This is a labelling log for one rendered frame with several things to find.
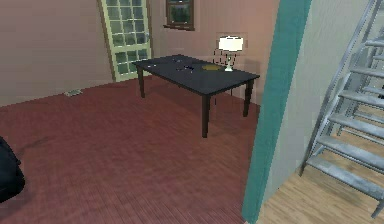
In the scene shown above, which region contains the black rectangular table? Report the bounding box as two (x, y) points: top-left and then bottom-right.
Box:
(132, 54), (261, 139)

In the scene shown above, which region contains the olive round plate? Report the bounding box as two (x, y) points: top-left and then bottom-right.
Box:
(201, 64), (224, 72)

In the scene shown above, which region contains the white table lamp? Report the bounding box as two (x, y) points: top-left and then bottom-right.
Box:
(217, 35), (245, 73)

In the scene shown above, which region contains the dark brown framed window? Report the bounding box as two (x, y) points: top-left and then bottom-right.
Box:
(162, 0), (196, 32)

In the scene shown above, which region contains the pale green glazed door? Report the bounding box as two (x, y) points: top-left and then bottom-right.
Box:
(96, 0), (155, 83)

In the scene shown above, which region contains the small grey floor object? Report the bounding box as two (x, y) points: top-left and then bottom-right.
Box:
(64, 88), (84, 98)

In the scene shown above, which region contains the grey metal staircase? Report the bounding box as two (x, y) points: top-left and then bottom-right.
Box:
(298, 0), (384, 219)

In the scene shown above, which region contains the black rounded seat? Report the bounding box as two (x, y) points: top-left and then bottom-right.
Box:
(0, 136), (26, 204)

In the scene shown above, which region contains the thin black wire chair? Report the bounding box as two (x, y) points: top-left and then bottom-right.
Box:
(211, 48), (238, 105)

